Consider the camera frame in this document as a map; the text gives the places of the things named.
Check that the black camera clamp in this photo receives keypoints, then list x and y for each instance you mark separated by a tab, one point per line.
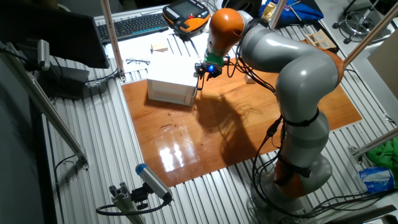
140	196

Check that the black box device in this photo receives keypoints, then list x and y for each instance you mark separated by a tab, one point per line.
68	81

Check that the beige panel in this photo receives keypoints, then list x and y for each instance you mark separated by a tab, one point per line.
385	68

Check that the small wooden window frame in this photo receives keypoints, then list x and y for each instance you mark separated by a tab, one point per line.
326	46

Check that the orange black teach pendant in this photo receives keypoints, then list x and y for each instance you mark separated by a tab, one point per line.
186	15

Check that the silver camera with blue end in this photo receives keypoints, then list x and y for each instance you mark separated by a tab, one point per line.
152	180

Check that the white computer mouse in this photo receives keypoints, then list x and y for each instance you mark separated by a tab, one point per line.
205	28

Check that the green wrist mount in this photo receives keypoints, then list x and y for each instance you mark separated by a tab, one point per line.
214	59

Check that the black computer monitor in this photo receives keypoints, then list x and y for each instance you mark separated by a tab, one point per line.
62	34

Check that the blue cloth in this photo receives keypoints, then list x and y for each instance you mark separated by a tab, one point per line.
301	11

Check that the black computer keyboard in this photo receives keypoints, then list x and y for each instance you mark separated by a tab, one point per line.
133	26

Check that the metal stool base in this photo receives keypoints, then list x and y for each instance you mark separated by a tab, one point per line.
357	25

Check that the black filament spool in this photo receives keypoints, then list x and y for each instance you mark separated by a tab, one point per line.
245	6

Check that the aluminium frame profile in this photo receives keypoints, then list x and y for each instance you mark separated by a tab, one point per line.
113	40
46	105
373	143
370	31
277	12

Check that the short aluminium profile stub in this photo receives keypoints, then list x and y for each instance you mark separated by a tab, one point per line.
124	202

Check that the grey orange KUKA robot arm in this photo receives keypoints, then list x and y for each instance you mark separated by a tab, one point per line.
298	71

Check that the beige wooden block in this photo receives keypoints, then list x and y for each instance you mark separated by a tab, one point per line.
159	47

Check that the silver camera on pole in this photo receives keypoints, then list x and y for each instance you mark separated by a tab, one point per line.
43	54

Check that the glossy brown wooden board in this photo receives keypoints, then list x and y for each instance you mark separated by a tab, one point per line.
186	140

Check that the blue white plastic package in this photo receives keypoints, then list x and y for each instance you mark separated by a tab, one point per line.
376	179

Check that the gold packet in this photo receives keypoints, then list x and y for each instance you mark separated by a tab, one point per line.
269	11

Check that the light wooden cube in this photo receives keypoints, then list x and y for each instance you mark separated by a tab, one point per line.
248	79

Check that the black frame eyeglasses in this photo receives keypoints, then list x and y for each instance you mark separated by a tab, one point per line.
132	61

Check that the white plastic drawer cabinet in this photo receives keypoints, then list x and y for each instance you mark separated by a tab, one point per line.
172	70

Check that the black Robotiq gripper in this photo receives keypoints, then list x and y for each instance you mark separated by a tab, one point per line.
211	70

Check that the green cloth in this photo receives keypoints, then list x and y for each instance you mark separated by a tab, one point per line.
385	155

